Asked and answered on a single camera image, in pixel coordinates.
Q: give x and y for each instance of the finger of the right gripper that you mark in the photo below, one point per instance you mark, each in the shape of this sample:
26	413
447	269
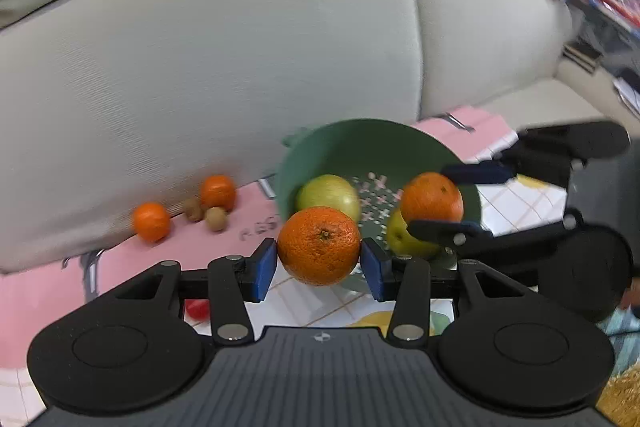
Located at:
468	240
548	154

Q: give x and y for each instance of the green colander bowl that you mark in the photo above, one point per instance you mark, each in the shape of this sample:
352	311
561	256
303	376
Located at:
376	157

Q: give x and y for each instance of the yellow fuzzy blanket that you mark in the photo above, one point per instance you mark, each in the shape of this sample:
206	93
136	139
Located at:
620	399

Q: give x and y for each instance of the red tomato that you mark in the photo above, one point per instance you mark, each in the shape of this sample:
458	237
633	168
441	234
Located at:
197	309

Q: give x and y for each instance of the yellow pear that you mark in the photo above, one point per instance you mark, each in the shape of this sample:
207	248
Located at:
402	244
331	191

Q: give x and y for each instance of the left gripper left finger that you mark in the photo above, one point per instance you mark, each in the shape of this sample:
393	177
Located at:
228	283

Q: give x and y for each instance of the beige fabric sofa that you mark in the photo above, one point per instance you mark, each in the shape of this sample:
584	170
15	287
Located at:
109	103

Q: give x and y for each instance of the orange tangerine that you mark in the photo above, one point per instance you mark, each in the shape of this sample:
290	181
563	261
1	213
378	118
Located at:
151	222
431	196
319	246
218	191

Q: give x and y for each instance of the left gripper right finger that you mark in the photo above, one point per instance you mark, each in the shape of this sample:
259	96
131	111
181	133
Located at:
409	285

